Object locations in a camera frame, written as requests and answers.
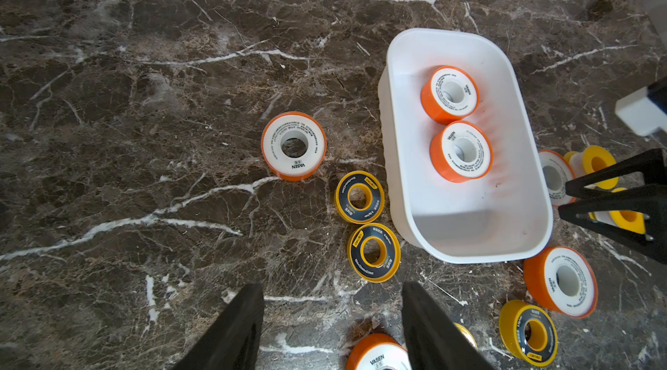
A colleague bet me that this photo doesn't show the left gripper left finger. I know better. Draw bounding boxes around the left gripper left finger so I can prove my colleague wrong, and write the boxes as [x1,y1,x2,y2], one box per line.
[174,283,265,369]

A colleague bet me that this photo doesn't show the yellow black flat roll upper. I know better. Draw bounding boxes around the yellow black flat roll upper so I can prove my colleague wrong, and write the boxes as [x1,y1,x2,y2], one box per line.
[335,170,385,224]

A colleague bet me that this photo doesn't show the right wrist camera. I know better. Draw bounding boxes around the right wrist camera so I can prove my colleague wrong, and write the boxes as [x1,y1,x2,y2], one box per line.
[615,77,666,137]

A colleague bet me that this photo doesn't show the white plastic storage box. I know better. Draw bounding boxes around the white plastic storage box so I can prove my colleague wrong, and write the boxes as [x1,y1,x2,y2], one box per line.
[378,28,553,264]

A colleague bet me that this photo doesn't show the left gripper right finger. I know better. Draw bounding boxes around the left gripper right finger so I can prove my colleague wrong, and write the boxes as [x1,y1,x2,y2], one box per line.
[401,281,492,370]

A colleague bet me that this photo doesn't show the orange tape roll mid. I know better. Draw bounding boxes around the orange tape roll mid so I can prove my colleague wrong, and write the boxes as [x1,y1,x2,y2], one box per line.
[261,111,328,182]
[538,149,576,207]

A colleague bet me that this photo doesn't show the yellow tape roll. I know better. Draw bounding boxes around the yellow tape roll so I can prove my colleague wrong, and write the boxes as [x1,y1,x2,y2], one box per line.
[454,322,479,350]
[589,210,646,235]
[564,145,617,178]

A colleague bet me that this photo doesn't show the yellow black flat roll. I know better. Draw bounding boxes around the yellow black flat roll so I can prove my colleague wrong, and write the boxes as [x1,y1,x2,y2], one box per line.
[335,170,385,224]
[347,222,401,283]

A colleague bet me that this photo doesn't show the yellow black flat roll lower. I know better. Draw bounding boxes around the yellow black flat roll lower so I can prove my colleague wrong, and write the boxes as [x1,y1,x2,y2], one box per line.
[347,222,401,283]

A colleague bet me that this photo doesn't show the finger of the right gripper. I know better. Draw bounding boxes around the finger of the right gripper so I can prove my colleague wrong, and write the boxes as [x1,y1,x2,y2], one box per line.
[566,149,666,198]
[559,185,666,264]

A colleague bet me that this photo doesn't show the yellow black roll lower centre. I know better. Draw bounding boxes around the yellow black roll lower centre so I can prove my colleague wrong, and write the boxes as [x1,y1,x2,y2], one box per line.
[499,300,559,368]

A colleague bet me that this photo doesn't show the orange tape roll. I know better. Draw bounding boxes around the orange tape roll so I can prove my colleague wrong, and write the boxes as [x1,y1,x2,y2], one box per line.
[524,247,599,319]
[429,121,493,183]
[346,334,412,370]
[420,66,479,124]

